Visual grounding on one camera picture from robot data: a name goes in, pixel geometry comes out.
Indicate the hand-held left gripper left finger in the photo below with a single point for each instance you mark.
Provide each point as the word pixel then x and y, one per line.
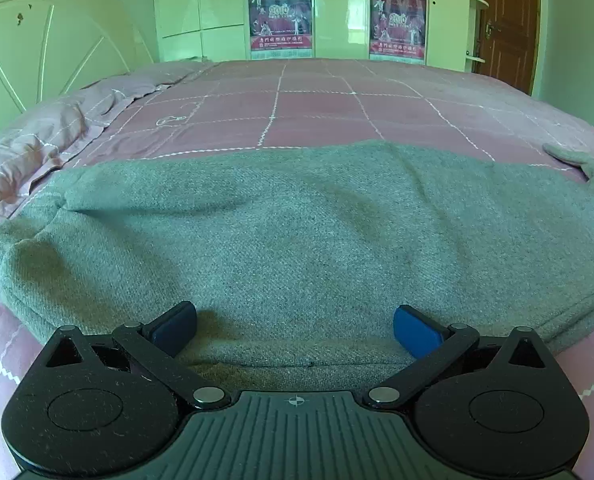
pixel 177 327

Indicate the white headboard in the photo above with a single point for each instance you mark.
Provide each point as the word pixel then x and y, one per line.
pixel 37 55

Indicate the brown wooden door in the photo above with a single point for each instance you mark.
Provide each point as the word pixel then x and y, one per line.
pixel 509 20

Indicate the white wardrobe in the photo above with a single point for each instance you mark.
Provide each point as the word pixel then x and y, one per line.
pixel 337 10

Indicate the pink checked bed blanket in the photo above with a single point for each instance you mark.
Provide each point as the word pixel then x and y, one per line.
pixel 327 105

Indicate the grey pants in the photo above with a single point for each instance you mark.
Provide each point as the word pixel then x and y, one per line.
pixel 297 240

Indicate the pink pillow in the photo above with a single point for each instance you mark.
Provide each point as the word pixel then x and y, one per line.
pixel 52 130

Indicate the red wall poster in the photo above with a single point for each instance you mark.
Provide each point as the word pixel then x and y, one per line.
pixel 281 20
pixel 398 25

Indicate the white corner shelf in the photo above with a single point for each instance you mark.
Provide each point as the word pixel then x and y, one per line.
pixel 478 2

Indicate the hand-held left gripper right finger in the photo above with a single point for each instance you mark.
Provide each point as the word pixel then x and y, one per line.
pixel 417 330

